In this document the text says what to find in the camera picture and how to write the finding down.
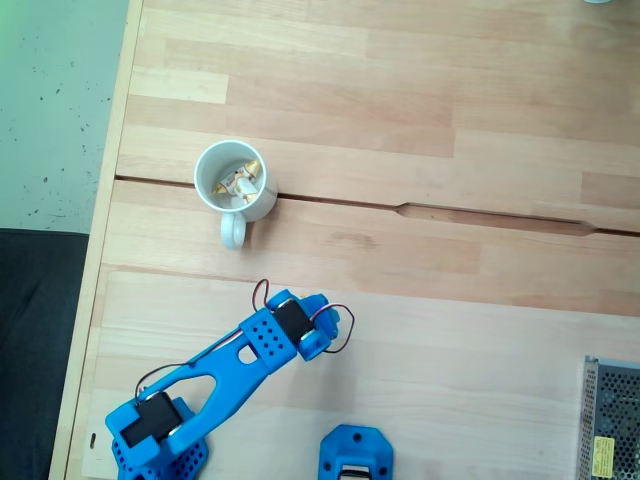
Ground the pale wooden base board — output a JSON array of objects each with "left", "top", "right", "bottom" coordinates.
[{"left": 79, "top": 267, "right": 640, "bottom": 480}]

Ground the metal mesh power supply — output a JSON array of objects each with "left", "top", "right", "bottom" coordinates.
[{"left": 574, "top": 354, "right": 640, "bottom": 480}]

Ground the white mug black text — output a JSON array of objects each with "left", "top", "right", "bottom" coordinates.
[{"left": 193, "top": 139, "right": 279, "bottom": 251}]

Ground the blue post base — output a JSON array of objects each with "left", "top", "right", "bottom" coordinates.
[{"left": 318, "top": 424, "right": 395, "bottom": 480}]

